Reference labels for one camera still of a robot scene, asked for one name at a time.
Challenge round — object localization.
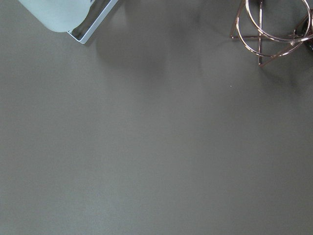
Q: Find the white cup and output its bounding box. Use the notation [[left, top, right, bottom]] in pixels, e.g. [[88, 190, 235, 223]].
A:
[[20, 0, 91, 32]]

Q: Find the white cup rack wooden handle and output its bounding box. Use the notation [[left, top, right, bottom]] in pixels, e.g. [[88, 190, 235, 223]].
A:
[[67, 0, 118, 45]]

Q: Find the copper wire bottle rack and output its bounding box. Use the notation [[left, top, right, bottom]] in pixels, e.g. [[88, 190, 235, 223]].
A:
[[229, 0, 313, 67]]

